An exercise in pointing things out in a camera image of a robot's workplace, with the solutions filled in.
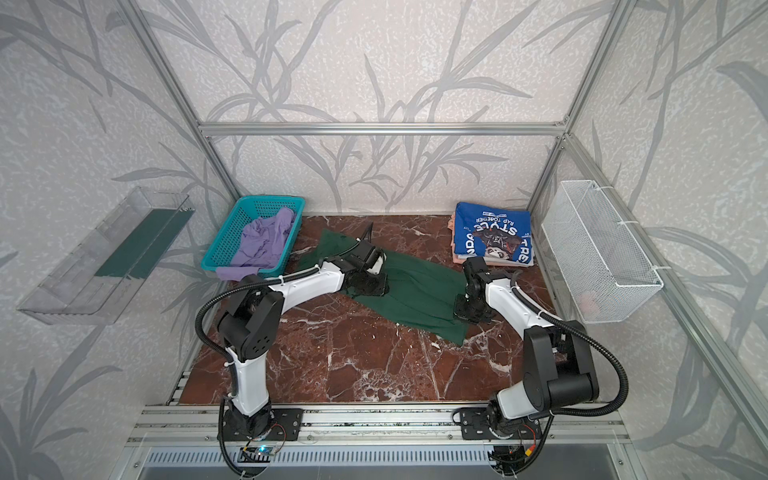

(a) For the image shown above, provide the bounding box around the dark green t shirt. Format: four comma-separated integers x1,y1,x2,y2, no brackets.
296,229,475,347

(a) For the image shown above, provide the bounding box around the teal plastic laundry basket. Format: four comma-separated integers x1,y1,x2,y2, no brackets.
200,195,305,277

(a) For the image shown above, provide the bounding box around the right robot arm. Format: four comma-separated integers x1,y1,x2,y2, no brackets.
454,257,599,440

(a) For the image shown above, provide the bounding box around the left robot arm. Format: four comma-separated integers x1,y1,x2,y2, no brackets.
217,239,388,439

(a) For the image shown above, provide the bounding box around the folded blue printed t shirt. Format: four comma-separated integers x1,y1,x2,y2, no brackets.
453,202,534,267

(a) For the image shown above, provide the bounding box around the lilac purple t shirt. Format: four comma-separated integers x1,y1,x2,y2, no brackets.
212,207,295,281

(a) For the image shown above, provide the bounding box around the green circuit board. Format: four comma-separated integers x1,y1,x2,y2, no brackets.
237,444,284,465

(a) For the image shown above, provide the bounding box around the white wire mesh basket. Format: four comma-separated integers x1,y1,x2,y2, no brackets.
542,180,664,324

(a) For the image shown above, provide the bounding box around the aluminium frame rail base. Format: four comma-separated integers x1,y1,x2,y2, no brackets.
126,402,632,447

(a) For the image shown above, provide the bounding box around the clear acrylic wall shelf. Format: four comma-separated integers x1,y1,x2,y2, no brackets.
18,187,195,326

